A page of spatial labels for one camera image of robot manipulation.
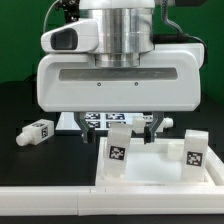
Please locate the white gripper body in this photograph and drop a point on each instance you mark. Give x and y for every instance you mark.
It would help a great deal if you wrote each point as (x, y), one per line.
(167, 79)

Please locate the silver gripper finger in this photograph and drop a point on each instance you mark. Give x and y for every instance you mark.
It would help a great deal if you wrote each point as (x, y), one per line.
(88, 133)
(150, 130)

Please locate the white square table top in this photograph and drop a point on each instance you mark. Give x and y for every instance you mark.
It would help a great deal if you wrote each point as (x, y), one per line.
(158, 164)

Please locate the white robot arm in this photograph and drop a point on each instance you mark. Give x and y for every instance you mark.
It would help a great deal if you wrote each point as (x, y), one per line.
(107, 58)

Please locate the white marker base plate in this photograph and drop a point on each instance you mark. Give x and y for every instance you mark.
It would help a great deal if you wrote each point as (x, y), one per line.
(100, 121)

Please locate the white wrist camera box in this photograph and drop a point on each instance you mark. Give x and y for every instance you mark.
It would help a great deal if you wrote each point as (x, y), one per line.
(76, 37)

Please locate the white front obstacle wall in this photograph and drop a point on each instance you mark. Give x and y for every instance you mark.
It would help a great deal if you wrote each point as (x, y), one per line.
(135, 200)

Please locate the black camera stand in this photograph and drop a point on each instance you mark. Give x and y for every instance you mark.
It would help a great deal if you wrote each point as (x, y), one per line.
(70, 8)

